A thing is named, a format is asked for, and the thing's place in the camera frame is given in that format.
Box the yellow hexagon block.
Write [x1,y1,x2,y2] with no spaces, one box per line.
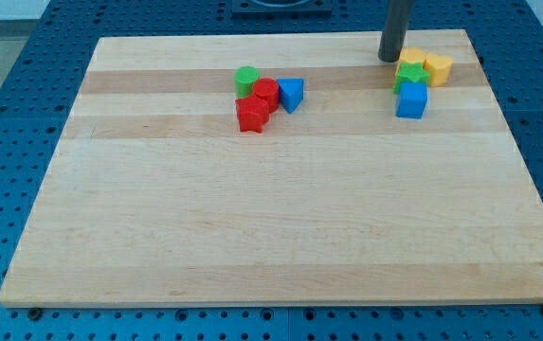
[395,47,426,74]

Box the red cylinder block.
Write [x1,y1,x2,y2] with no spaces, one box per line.
[252,78,280,113]

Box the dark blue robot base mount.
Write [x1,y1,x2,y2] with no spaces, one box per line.
[230,0,333,17]

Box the green cylinder block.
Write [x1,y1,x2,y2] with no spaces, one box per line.
[233,65,260,99]

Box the blue cube block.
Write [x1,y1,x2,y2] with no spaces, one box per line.
[395,82,428,119]

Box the yellow heart block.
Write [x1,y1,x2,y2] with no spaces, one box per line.
[424,53,454,87]

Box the green star block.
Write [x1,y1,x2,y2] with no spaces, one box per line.
[392,63,430,95]

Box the light wooden board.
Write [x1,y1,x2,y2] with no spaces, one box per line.
[0,29,543,308]

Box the blue triangle block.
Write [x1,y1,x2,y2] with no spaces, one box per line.
[277,79,304,114]

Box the red star block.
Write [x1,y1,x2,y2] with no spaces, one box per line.
[235,95,270,134]

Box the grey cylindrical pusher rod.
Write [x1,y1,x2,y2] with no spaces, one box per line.
[378,0,415,63]

